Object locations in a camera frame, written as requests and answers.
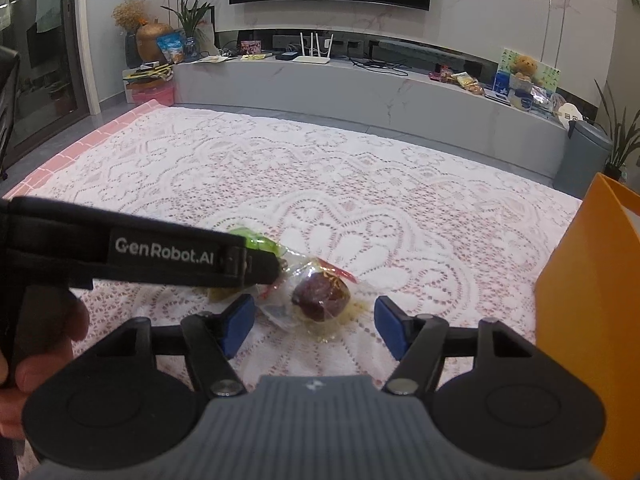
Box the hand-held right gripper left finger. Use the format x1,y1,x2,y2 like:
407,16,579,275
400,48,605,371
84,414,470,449
120,293,257,399

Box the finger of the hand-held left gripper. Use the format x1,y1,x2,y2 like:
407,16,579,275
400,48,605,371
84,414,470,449
220,245,282,289

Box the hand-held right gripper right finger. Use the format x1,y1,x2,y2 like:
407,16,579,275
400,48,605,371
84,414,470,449
374,295,523,397

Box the green triangular snack packet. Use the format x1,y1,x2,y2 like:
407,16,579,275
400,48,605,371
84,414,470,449
227,228,290,273

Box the clear packet with dark-red snack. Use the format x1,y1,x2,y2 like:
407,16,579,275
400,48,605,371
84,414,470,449
255,257,382,337

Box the orange cardboard box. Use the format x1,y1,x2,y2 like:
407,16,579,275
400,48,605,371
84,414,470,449
534,172,640,480

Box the person's left hand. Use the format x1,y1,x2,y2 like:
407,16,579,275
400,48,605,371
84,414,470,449
0,292,92,441

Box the pink box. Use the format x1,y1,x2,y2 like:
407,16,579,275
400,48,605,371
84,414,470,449
125,81,176,109

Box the yellow and black packets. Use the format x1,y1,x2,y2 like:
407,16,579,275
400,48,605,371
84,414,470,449
121,61,175,84

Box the blue snack bag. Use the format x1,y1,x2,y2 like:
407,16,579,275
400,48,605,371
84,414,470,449
156,31,187,65

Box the white marble television cabinet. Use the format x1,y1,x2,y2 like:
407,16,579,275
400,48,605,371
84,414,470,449
172,30,596,179

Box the gold round vase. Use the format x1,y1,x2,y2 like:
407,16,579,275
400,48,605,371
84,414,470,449
136,22,174,66

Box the white router with antennas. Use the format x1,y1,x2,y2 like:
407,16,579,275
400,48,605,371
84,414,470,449
292,31,335,65

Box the green potted plant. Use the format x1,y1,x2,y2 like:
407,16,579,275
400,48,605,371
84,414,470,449
161,0,222,58

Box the dried flower bunch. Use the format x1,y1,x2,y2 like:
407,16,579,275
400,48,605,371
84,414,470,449
112,0,150,34

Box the grey trash bin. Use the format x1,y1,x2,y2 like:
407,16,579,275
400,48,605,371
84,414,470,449
554,121,615,200

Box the pile of snack packets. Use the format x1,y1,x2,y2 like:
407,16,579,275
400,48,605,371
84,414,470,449
429,62,487,97

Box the white round object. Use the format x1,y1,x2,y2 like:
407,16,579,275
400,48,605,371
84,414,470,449
556,102,584,124

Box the brown teddy bear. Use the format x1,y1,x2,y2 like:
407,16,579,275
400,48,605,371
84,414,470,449
514,55,539,81

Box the tall leafy potted plant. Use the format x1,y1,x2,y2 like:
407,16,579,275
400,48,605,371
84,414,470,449
594,77,640,182

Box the green printed picture board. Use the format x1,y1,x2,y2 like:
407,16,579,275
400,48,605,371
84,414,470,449
500,49,562,94

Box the black cables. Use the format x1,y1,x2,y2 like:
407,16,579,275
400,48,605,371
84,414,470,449
350,56,410,79

